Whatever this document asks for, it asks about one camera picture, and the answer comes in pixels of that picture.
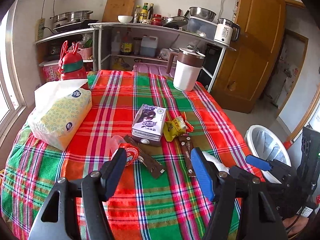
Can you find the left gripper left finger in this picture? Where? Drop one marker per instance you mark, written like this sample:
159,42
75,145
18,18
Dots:
58,219

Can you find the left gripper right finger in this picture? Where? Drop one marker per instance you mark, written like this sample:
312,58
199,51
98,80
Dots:
259,218

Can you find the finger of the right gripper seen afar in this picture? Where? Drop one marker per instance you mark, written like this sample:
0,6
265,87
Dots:
258,163

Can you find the clear cup red lid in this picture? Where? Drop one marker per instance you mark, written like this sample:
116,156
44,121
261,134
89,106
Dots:
118,142

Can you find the purple milk carton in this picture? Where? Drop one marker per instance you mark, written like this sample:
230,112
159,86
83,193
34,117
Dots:
147,127

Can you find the grey trash bag liner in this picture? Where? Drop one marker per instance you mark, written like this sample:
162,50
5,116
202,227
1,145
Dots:
267,147

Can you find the white trash bin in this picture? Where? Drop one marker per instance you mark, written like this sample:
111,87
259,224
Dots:
248,140

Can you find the brown coffee sachet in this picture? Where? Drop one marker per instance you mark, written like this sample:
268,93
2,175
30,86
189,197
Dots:
186,145
153,166

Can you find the yellow tissue pack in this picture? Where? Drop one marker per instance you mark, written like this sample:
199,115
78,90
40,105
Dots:
60,109

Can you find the yellow snack packet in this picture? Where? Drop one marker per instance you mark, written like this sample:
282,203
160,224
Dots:
177,127

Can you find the red kids water bottle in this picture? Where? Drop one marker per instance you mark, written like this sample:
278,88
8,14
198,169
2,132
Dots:
71,64

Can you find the white brown jug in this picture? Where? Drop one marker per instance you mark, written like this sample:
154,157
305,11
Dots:
188,66

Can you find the pink lidded storage box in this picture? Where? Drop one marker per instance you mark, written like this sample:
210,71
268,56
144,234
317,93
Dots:
156,69

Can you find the pink basket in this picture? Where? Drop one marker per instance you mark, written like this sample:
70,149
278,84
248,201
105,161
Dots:
86,53

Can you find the metal shelf rack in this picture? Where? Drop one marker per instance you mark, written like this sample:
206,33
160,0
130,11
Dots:
105,38

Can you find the white electric kettle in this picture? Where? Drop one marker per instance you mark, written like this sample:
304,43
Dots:
226,32

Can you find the yellow label vinegar bottle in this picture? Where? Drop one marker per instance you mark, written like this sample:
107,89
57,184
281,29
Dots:
126,43

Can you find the clear storage box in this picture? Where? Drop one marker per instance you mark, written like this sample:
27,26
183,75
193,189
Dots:
201,27

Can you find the white plastic jerrycan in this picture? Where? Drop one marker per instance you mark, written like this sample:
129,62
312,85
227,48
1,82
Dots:
149,46

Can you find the wooden door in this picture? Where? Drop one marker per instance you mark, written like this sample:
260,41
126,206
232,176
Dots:
246,67

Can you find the black induction cooker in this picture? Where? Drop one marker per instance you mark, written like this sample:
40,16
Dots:
82,24

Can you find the steel mixing bowl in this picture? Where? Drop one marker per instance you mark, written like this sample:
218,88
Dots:
202,13

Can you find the frying pan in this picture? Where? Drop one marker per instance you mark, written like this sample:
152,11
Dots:
176,22

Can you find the white bowl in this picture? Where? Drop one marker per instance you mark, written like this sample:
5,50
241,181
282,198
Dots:
124,18

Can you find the steel steamer pot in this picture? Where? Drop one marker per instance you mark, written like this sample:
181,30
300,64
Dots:
71,17

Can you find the white power strip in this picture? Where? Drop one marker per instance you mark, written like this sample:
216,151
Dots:
40,29

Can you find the red lid jar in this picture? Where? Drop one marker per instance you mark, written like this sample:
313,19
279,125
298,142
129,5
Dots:
156,20

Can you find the green cap sauce bottle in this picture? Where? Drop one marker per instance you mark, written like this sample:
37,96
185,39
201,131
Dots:
143,13

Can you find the dark soy sauce bottle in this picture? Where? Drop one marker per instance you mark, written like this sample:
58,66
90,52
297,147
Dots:
150,11

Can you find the wooden cutting board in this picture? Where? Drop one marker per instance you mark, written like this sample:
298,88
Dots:
113,8

